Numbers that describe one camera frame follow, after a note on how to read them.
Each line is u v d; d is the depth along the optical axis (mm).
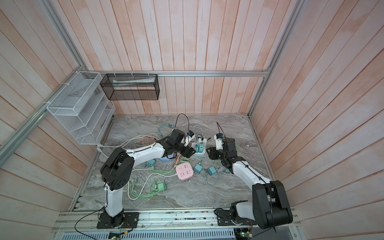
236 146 685
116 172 517
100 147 1010
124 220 717
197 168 883
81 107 720
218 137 791
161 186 831
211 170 880
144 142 1066
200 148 928
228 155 686
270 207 415
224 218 730
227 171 898
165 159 934
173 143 731
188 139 798
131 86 1040
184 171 882
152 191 822
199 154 950
